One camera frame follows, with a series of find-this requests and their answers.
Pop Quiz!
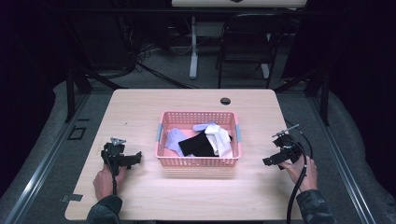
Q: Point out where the metal floor rail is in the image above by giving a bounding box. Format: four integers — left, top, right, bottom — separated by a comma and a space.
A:
2, 92, 92, 224
306, 96, 379, 224

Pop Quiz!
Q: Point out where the black folding chair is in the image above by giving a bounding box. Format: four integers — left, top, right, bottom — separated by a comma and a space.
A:
216, 12, 290, 90

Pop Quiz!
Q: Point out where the thick black gripper cable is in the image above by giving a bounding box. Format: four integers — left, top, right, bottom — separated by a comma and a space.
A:
285, 120, 314, 224

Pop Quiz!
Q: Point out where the white desk leg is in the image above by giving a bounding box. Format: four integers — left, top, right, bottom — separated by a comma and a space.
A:
189, 16, 200, 80

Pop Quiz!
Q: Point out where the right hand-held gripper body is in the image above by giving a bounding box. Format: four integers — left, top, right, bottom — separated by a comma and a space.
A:
271, 123, 304, 166

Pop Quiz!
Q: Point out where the large lavender cloth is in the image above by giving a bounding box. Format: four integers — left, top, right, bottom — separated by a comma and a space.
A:
163, 127, 190, 158

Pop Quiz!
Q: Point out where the white cloth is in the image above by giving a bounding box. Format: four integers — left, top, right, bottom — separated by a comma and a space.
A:
204, 124, 234, 159

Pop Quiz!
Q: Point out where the white desk top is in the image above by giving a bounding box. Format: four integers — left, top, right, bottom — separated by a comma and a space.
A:
171, 0, 308, 8

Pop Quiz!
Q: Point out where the black metal stand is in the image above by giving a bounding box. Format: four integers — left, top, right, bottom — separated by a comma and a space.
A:
64, 66, 125, 124
274, 66, 331, 127

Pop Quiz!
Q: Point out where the small lavender cloth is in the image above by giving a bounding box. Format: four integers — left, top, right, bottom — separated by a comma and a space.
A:
192, 121, 218, 133

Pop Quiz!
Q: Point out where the grey tape strip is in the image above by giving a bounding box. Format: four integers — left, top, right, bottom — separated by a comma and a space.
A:
60, 193, 84, 203

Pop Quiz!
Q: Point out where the person's right hand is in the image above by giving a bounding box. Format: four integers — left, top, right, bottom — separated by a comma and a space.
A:
278, 154, 318, 193

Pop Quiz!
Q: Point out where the person's left hand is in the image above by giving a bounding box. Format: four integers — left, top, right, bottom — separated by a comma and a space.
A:
92, 164, 128, 202

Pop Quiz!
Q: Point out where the pink plastic basket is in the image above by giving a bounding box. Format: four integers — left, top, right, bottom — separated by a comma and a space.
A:
154, 110, 243, 169

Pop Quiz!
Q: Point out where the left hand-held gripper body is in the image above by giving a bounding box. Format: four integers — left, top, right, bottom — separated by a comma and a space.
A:
100, 136, 129, 177

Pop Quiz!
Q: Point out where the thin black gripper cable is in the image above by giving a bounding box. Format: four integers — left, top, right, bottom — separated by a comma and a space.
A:
111, 167, 119, 197

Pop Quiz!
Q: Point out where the black cloth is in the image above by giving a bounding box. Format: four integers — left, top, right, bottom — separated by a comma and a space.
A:
177, 130, 233, 158

